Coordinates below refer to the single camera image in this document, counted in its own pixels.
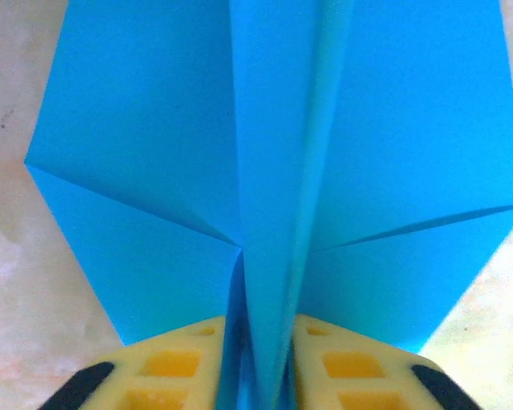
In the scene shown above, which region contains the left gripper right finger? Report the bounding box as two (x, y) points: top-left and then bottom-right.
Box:
(292, 314), (483, 410)

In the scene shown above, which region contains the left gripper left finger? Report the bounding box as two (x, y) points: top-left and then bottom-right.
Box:
(37, 315), (228, 410)

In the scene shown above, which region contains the teal cloth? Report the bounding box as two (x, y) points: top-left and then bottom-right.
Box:
(24, 0), (513, 410)

